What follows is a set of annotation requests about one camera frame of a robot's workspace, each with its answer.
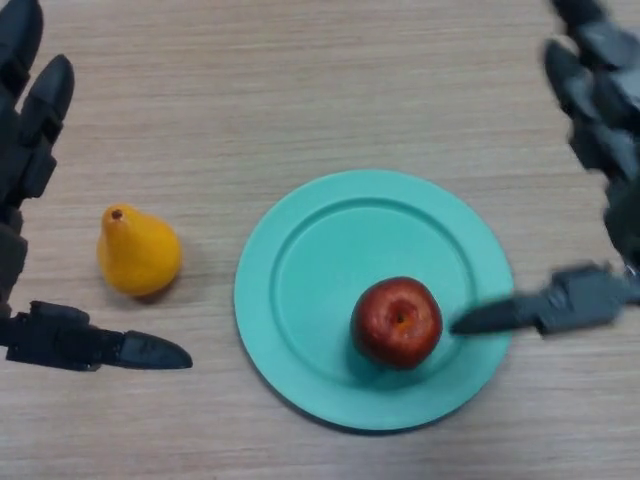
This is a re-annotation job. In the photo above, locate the green round plate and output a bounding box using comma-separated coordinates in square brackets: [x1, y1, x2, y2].
[233, 169, 516, 434]

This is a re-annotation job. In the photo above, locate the red apple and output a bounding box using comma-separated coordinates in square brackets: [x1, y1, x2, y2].
[350, 276, 444, 371]

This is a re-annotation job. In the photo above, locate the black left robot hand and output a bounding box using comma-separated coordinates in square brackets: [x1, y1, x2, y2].
[0, 0, 194, 372]

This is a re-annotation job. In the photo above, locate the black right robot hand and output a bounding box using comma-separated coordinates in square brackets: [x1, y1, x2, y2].
[449, 0, 640, 340]

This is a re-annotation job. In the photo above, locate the yellow pear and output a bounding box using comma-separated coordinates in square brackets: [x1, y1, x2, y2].
[96, 203, 183, 297]

